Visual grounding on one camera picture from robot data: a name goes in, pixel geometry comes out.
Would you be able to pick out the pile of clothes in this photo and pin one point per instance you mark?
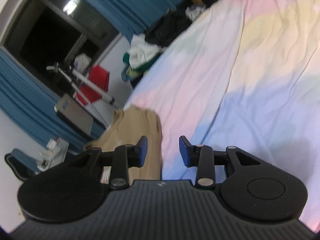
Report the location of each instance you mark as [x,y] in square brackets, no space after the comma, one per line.
[147,47]

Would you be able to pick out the red cloth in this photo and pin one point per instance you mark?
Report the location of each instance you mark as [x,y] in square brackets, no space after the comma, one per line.
[98,76]

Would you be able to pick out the pastel rainbow bed sheet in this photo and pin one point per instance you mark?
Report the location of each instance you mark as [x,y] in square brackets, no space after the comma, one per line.
[245,73]

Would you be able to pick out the grey flat panel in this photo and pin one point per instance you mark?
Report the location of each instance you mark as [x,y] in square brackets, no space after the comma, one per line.
[74,115]

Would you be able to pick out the blue chair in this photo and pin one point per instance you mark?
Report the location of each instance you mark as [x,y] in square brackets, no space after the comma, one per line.
[23,166]

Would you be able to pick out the silver tripod stand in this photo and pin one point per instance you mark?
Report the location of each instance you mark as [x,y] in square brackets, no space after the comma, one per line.
[72,75]

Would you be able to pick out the tan printed t-shirt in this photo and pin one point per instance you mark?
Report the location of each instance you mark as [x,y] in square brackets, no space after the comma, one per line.
[127,127]

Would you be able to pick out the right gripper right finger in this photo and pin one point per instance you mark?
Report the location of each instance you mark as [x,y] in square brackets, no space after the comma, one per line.
[205,159]

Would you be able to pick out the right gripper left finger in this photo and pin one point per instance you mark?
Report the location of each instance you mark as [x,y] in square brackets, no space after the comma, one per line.
[93,161]

